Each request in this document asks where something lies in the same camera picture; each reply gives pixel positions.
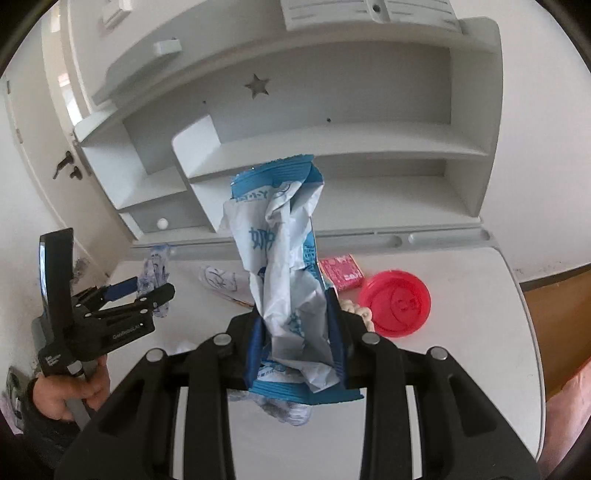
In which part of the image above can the pink small box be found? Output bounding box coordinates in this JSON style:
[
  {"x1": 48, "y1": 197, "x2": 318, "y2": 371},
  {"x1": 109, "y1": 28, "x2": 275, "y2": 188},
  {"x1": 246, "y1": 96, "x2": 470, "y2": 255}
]
[{"x1": 320, "y1": 254, "x2": 365, "y2": 292}]

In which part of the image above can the clear printed plastic wrapper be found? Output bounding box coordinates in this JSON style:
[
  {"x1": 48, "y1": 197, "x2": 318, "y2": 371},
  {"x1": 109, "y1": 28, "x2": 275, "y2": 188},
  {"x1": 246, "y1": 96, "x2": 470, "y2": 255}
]
[{"x1": 197, "y1": 265, "x2": 254, "y2": 308}]

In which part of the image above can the white desk hutch shelf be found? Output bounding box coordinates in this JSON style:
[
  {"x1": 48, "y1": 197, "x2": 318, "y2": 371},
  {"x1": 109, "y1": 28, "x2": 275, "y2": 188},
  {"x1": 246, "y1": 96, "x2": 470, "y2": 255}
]
[{"x1": 74, "y1": 1, "x2": 503, "y2": 245}]

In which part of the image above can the white door with handle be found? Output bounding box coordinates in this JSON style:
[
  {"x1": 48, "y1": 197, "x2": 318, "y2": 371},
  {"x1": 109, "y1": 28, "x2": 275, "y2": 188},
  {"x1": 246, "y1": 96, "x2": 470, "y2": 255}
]
[{"x1": 1, "y1": 24, "x2": 131, "y2": 278}]

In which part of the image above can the person's left hand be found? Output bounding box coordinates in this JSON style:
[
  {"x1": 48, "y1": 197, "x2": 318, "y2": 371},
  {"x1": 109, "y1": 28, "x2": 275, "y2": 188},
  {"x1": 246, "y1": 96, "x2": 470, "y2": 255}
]
[{"x1": 32, "y1": 355, "x2": 110, "y2": 421}]

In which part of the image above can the blue patterned wrapper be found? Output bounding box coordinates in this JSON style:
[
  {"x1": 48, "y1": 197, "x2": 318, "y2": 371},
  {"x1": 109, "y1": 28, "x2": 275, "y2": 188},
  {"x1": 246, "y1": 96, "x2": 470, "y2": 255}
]
[{"x1": 136, "y1": 244, "x2": 170, "y2": 298}]

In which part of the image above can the red round plastic lid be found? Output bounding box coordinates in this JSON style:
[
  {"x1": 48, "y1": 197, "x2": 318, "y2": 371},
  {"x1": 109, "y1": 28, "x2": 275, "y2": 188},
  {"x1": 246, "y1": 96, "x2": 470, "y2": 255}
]
[{"x1": 359, "y1": 270, "x2": 432, "y2": 338}]

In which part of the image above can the blue white snack bag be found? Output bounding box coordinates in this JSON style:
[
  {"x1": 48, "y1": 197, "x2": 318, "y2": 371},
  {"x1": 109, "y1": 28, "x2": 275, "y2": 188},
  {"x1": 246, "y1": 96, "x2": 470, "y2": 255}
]
[{"x1": 223, "y1": 154, "x2": 362, "y2": 427}]

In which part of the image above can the cream knotted rope ball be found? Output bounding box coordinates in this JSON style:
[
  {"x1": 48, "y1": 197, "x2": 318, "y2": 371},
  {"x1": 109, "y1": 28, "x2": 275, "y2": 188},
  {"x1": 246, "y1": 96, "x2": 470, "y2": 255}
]
[{"x1": 339, "y1": 299, "x2": 375, "y2": 332}]

